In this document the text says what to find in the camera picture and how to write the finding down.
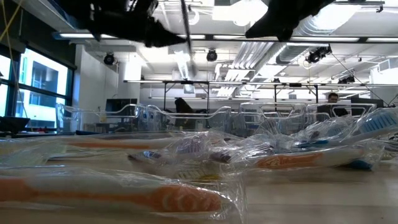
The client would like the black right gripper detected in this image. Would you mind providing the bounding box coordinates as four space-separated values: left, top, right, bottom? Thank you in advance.
245 0 335 42

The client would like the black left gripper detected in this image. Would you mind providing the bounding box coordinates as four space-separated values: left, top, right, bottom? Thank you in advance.
88 0 187 48

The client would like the long ceiling light strip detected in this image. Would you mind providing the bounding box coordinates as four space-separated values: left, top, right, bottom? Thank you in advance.
58 32 206 40
366 37 398 44
213 34 249 40
290 36 361 43

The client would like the black ceiling spotlight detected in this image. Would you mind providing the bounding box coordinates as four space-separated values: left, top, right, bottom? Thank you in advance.
305 44 333 65
103 52 116 67
337 75 356 85
206 48 218 63

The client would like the person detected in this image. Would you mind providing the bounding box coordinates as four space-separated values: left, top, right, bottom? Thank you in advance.
316 92 349 118
173 97 197 129

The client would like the black monitor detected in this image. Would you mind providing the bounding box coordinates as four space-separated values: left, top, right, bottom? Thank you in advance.
104 98 138 113
350 97 385 123

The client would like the clear plastic bin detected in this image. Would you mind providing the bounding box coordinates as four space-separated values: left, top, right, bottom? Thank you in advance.
305 102 377 125
145 104 233 133
238 101 308 138
55 102 147 135

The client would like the purple white wrapped toothbrush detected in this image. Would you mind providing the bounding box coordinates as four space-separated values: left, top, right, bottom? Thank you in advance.
208 152 233 164
175 136 206 155
126 150 187 162

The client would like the orange white wrapped toothbrush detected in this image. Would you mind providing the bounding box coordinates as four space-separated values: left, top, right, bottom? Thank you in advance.
254 146 379 171
43 133 215 154
0 166 248 222

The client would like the yellow white wrapped toothbrush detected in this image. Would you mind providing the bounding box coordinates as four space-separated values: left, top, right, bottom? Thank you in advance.
174 167 223 183

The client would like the white cable coil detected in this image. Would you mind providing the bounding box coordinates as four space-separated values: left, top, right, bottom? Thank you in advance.
188 9 200 26

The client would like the silver ventilation duct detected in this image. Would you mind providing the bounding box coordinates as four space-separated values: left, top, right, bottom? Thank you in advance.
275 12 345 65

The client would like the window with dark frame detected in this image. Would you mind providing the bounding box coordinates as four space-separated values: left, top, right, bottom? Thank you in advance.
0 46 76 131

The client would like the yellow cable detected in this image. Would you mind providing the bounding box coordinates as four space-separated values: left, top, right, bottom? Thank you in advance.
0 0 34 131

